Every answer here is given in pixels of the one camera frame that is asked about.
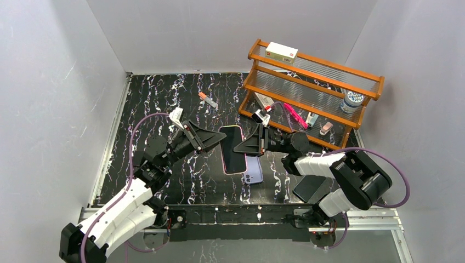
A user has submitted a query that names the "black screen smartphone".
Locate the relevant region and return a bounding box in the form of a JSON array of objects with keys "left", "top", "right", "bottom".
[{"left": 219, "top": 125, "right": 247, "bottom": 175}]

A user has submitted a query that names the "pink phone case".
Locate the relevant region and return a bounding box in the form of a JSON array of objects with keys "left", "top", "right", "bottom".
[{"left": 218, "top": 124, "right": 248, "bottom": 176}]

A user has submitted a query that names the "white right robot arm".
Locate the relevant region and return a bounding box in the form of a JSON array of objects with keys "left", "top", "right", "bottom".
[{"left": 234, "top": 124, "right": 393, "bottom": 225}]

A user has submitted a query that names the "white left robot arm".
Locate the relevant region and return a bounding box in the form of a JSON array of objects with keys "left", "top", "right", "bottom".
[{"left": 59, "top": 121, "right": 226, "bottom": 262}]

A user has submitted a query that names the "lavender phone case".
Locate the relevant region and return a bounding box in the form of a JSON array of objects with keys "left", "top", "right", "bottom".
[{"left": 243, "top": 155, "right": 264, "bottom": 185}]

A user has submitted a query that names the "dark teal phone case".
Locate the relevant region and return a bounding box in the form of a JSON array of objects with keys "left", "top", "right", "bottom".
[{"left": 292, "top": 175, "right": 334, "bottom": 204}]

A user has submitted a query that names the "pink utility knife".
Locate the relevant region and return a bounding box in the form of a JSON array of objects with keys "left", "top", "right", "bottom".
[{"left": 283, "top": 103, "right": 308, "bottom": 129}]

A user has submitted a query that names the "small grey box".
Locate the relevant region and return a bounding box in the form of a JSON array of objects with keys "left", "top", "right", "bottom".
[{"left": 253, "top": 93, "right": 274, "bottom": 112}]

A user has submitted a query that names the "orange grey marker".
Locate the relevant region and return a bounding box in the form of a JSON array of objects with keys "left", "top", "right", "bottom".
[{"left": 199, "top": 92, "right": 218, "bottom": 108}]

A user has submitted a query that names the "white green stapler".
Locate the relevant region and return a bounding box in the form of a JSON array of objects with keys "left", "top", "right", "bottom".
[{"left": 305, "top": 112, "right": 319, "bottom": 128}]

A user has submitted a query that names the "small pink white item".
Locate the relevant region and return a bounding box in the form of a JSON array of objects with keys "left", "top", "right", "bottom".
[{"left": 319, "top": 122, "right": 333, "bottom": 136}]

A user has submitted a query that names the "orange wooden shelf rack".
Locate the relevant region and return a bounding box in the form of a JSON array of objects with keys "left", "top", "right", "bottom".
[{"left": 239, "top": 39, "right": 385, "bottom": 149}]

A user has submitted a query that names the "white red carton box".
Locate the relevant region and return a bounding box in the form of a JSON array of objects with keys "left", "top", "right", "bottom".
[{"left": 265, "top": 42, "right": 298, "bottom": 65}]

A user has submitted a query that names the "white blue round jar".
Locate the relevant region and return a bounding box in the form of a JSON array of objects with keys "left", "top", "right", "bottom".
[{"left": 340, "top": 91, "right": 365, "bottom": 113}]

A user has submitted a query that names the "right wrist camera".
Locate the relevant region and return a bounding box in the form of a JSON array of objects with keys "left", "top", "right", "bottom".
[{"left": 252, "top": 106, "right": 272, "bottom": 127}]

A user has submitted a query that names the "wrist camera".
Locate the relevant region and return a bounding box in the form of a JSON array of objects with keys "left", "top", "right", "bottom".
[
  {"left": 169, "top": 107, "right": 184, "bottom": 130},
  {"left": 252, "top": 106, "right": 272, "bottom": 127}
]

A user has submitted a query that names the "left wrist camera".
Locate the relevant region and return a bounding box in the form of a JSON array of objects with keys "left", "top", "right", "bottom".
[{"left": 169, "top": 107, "right": 184, "bottom": 130}]

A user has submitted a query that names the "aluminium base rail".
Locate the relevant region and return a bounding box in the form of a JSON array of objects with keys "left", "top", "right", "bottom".
[{"left": 78, "top": 205, "right": 405, "bottom": 233}]

